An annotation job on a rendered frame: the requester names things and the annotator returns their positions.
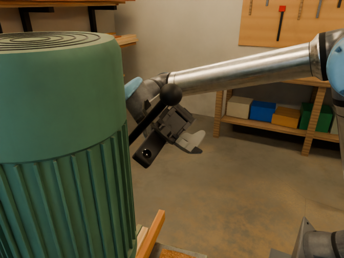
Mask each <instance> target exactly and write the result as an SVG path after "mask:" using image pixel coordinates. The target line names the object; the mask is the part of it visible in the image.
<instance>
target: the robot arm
mask: <svg viewBox="0 0 344 258"><path fill-rule="evenodd" d="M313 76H314V77H316V78H318V79H319V80H321V81H327V80H328V81H329V83H330V85H331V93H332V100H333V105H334V106H335V113H336V121H337V129H338V137H339V145H340V153H341V161H342V170H343V178H344V28H341V29H336V30H331V31H327V32H323V33H318V34H317V35H316V36H315V37H314V39H313V40H312V41H311V42H307V43H304V44H299V45H294V46H290V47H285V48H281V49H276V50H272V51H267V52H263V53H258V54H253V55H249V56H244V57H240V58H235V59H231V60H227V61H222V62H217V63H213V64H208V65H205V66H200V67H196V68H191V69H187V70H182V71H177V72H170V73H167V72H165V73H160V74H158V75H157V76H154V77H152V78H149V79H146V80H144V81H143V79H142V78H141V77H136V78H134V79H133V80H131V81H130V82H128V83H127V84H126V85H125V86H124V90H125V103H126V108H127V109H128V111H129V112H130V114H131V115H132V117H133V118H134V120H135V121H136V122H137V124H139V123H140V122H141V121H142V120H143V119H144V118H145V116H146V115H147V114H148V113H149V112H150V111H151V110H152V109H153V107H154V106H155V105H156V104H157V103H158V102H159V101H160V90H161V88H162V87H163V86H164V85H166V84H168V83H174V84H176V85H178V86H179V87H180V88H181V90H182V97H184V96H190V95H197V94H204V93H210V92H217V91H223V90H230V89H236V88H243V87H249V86H254V85H260V84H267V83H273V82H280V81H286V80H293V79H300V78H306V77H313ZM168 107H169V106H167V107H166V108H165V109H164V110H163V111H162V112H161V113H160V114H159V115H158V116H157V117H156V118H155V120H154V121H153V122H152V123H151V124H150V125H149V126H148V127H147V128H146V129H145V130H144V131H143V134H144V137H145V140H144V141H143V142H142V144H141V145H140V146H139V148H138V149H137V150H136V151H135V153H134V154H133V155H132V158H133V159H134V160H135V161H136V162H138V163H139V164H140V165H141V166H143V167H144V168H148V167H149V166H150V165H151V164H152V163H153V161H154V160H155V158H156V157H157V155H158V153H159V152H160V151H161V149H162V148H163V146H164V145H165V144H171V145H175V146H176V147H178V148H179V149H180V150H182V151H184V152H186V153H188V154H201V153H202V152H203V151H202V150H201V149H199V146H200V144H201V142H202V140H203V138H204V137H205V134H206V133H205V131H203V130H200V131H198V132H196V133H194V134H189V133H184V134H182V135H181V133H182V132H183V131H186V130H187V129H188V128H189V127H190V126H191V125H192V124H193V123H194V122H195V120H196V118H194V117H193V116H192V114H191V113H190V112H189V111H188V110H187V109H186V108H184V107H182V106H181V105H180V104H179V103H178V104H177V105H175V106H172V107H171V108H170V109H168ZM180 135H181V136H180ZM179 136H180V137H179ZM303 248H304V254H305V257H306V258H344V230H340V231H336V232H325V231H317V230H312V231H308V232H306V233H305V234H304V237H303Z"/></svg>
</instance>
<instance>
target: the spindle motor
mask: <svg viewBox="0 0 344 258"><path fill-rule="evenodd" d="M136 252H137V231H136V220H135V208H134V196H133V184H132V172H131V160H130V147H129V140H128V129H127V118H126V103H125V90H124V78H123V66H122V54H121V48H120V46H119V45H118V43H117V41H116V40H115V38H114V36H112V35H109V34H104V33H96V32H79V31H43V32H18V33H3V34H0V254H1V256H2V258H135V256H136Z"/></svg>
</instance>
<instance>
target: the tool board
mask: <svg viewBox="0 0 344 258"><path fill-rule="evenodd" d="M341 28H344V0H243V5H242V15H241V24H240V34H239V43H238V45H244V46H259V47H276V48H285V47H290V46H294V45H299V44H304V43H307V42H311V41H312V40H313V39H314V37H315V36H316V35H317V34H318V33H323V32H327V31H331V30H336V29H341Z"/></svg>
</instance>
